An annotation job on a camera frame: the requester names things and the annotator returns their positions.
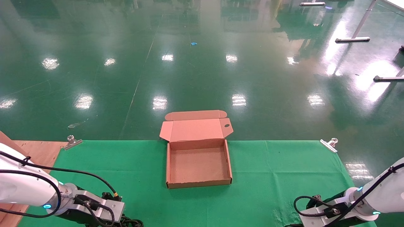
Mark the green table cloth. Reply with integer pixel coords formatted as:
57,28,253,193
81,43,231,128
17,140,377,227

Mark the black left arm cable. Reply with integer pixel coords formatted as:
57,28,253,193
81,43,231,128
0,151,123,201
0,170,62,218

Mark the metal binder clip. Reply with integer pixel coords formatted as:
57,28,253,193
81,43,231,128
63,135,83,150
320,138,339,154

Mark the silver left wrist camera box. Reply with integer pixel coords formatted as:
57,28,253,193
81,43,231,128
73,190,125,224

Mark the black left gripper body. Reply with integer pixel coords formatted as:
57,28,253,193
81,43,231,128
55,210,109,227

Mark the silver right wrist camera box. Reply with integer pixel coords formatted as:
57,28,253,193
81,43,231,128
298,197,349,227

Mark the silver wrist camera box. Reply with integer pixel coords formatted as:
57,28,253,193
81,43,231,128
298,197,349,227
73,190,125,224

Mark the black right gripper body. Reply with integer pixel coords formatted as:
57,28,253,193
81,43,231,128
331,216,376,227

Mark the brown printed cardboard carton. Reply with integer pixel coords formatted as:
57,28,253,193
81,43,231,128
0,131,30,227

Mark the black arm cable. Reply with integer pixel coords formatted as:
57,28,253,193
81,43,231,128
0,151,123,201
294,164,404,227
0,170,62,218

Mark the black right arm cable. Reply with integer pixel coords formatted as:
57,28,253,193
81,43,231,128
294,164,404,227

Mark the black power cable with plug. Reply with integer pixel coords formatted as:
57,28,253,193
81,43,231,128
122,215,144,227

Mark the clear plastic floor litter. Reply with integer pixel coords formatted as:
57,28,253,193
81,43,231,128
68,119,89,129

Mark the white table top corner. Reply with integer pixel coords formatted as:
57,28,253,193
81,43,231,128
387,0,404,12

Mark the brown cardboard box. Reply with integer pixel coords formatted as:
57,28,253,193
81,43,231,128
159,110,234,189

